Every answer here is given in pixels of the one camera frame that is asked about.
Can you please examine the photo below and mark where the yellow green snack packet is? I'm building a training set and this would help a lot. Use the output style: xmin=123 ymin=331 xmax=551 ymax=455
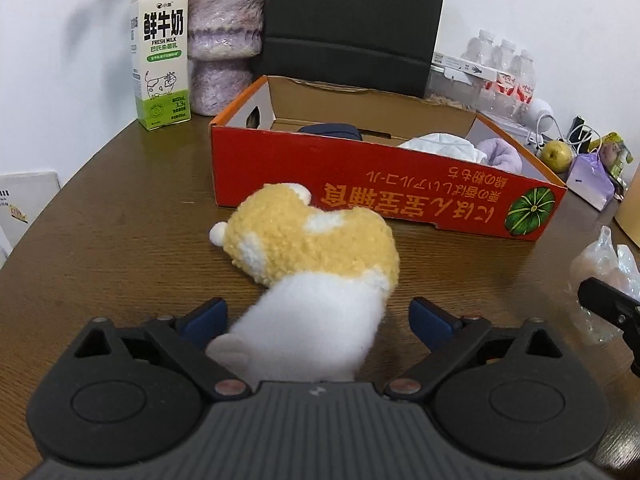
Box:
xmin=600 ymin=132 xmax=636 ymax=181

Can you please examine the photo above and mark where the clear water bottle red label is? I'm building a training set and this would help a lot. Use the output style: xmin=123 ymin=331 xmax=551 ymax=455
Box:
xmin=510 ymin=50 xmax=537 ymax=111
xmin=460 ymin=30 xmax=493 ymax=68
xmin=492 ymin=39 xmax=516 ymax=101

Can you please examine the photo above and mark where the clear lidded storage container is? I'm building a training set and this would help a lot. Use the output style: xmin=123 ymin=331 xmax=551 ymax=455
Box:
xmin=425 ymin=51 xmax=501 ymax=111

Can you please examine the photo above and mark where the white cloth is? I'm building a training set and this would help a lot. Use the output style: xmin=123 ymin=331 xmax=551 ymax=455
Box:
xmin=398 ymin=132 xmax=488 ymax=165

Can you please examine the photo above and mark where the white green milk carton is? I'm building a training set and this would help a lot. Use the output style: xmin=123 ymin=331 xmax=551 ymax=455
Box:
xmin=129 ymin=0 xmax=192 ymax=132

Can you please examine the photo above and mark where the purple fluffy headband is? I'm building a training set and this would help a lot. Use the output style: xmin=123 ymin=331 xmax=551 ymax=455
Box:
xmin=475 ymin=138 xmax=523 ymax=173

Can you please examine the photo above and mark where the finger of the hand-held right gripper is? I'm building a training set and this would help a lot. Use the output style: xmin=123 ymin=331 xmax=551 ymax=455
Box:
xmin=576 ymin=276 xmax=640 ymax=378

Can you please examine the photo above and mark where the yellow white plush toy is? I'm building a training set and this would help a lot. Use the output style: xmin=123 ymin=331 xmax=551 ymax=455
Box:
xmin=208 ymin=183 xmax=401 ymax=381

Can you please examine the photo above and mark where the black paper bag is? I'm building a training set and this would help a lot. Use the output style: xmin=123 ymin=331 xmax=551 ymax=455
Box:
xmin=262 ymin=0 xmax=450 ymax=98

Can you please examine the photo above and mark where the yellow green fruit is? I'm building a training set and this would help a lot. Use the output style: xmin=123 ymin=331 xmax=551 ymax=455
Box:
xmin=541 ymin=140 xmax=576 ymax=172

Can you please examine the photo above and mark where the white round desk gadget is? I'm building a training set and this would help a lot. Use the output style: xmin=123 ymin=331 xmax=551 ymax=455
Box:
xmin=520 ymin=97 xmax=556 ymax=148

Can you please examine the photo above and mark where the navy zip case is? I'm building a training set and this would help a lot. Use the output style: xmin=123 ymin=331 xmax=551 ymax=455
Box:
xmin=297 ymin=122 xmax=363 ymax=141

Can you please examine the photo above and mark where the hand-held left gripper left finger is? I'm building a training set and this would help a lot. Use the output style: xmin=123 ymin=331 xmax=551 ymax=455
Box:
xmin=75 ymin=297 xmax=251 ymax=403

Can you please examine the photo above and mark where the white cable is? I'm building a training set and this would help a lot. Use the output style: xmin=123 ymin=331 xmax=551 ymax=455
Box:
xmin=560 ymin=122 xmax=603 ymax=153

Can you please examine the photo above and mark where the white flat box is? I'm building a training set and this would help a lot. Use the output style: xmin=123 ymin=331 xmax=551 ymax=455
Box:
xmin=0 ymin=170 xmax=62 ymax=261

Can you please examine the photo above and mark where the purple plastic-wrapped pack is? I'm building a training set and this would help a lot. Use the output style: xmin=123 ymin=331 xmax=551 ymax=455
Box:
xmin=565 ymin=152 xmax=617 ymax=211

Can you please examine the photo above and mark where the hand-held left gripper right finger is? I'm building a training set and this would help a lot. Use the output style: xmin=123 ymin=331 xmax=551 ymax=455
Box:
xmin=385 ymin=296 xmax=568 ymax=403

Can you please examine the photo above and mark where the red cardboard box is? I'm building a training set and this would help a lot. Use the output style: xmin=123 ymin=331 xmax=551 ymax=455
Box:
xmin=210 ymin=75 xmax=568 ymax=242

